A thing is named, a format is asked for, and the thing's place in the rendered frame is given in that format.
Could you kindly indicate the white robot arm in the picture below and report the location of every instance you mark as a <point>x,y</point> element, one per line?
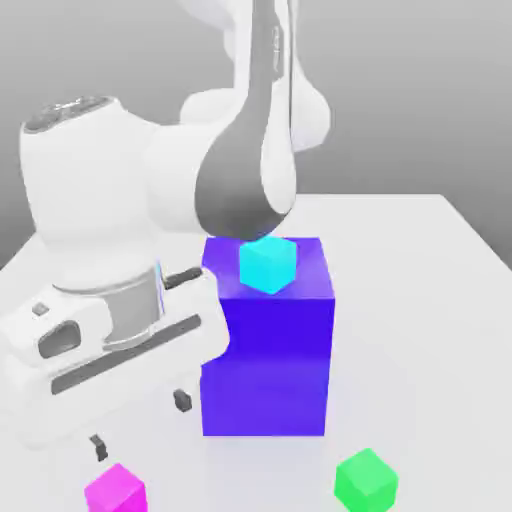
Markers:
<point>100,180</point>

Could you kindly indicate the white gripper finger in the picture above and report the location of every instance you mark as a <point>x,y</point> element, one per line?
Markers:
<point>98,447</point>
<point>182,401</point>

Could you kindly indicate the large blue box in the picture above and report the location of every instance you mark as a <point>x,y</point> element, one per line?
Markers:
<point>272,360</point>

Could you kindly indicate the small green cube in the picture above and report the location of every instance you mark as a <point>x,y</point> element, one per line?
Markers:
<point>364,482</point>

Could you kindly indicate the small cyan cube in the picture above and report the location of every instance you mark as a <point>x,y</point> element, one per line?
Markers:
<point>267,264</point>

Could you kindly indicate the small magenta cube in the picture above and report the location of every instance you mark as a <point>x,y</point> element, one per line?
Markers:
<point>115,491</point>

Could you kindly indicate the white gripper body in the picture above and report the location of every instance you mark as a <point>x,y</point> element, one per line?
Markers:
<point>132,380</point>

